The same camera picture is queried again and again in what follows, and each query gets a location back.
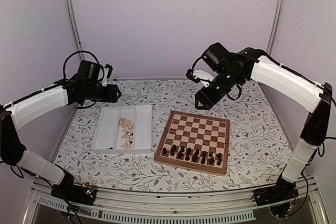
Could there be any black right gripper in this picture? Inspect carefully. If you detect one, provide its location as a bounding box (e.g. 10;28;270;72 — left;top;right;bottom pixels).
194;69;241;111

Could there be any front aluminium rail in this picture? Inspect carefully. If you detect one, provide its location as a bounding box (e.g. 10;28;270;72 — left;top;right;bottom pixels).
23;174;329;224

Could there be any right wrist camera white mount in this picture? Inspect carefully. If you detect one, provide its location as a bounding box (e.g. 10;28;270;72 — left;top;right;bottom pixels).
186;69;214;87

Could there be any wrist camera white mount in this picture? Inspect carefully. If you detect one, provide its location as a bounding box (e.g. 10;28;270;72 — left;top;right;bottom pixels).
186;69;214;87
101;64;113;87

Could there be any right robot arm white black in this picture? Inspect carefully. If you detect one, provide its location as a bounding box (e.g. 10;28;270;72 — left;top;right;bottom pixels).
186;42;333;201

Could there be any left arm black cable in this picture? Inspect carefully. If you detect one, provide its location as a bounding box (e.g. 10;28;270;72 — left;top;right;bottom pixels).
62;50;102;80

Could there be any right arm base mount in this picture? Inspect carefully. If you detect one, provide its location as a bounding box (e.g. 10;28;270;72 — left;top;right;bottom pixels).
251;176;299;218

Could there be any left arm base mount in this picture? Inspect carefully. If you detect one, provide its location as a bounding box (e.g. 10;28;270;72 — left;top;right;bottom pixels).
51;172;97;206

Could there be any pile of light chess pieces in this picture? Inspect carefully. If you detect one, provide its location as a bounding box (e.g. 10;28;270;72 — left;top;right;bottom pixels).
119;117;134;149

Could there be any white plastic compartment tray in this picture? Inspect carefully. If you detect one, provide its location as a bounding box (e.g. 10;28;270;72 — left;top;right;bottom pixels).
91;105;152;154

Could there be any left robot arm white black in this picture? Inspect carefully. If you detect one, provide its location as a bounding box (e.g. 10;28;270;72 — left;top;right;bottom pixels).
1;60;121;200

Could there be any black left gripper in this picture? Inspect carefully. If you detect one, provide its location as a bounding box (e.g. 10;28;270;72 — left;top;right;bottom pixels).
86;83;121;102

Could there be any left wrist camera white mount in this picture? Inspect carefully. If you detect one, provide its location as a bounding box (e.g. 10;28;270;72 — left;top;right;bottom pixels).
101;64;113;87

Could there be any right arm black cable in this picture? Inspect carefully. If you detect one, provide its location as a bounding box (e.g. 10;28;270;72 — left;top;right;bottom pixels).
191;56;205;72

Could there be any dark knight chess piece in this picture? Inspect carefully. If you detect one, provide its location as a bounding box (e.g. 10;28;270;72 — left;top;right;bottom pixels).
209;157;214;165

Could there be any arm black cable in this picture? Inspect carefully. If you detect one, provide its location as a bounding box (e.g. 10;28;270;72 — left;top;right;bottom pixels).
191;56;205;72
62;50;102;80

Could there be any left aluminium frame post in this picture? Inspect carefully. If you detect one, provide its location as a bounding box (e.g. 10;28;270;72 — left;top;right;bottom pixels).
64;0;83;51

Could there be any dark rook chess piece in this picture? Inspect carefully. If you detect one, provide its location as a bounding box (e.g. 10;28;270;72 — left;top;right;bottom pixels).
217;158;223;166

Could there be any aluminium frame post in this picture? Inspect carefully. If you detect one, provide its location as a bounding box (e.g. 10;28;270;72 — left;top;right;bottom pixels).
265;0;289;57
64;0;83;51

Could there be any floral patterned table cloth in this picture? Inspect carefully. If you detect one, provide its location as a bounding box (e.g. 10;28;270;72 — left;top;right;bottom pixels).
54;82;292;193

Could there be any right aluminium frame post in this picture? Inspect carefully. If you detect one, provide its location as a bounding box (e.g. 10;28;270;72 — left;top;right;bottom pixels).
265;0;289;57

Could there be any wooden chess board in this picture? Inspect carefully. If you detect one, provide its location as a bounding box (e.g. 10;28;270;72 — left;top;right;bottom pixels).
154;111;230;176

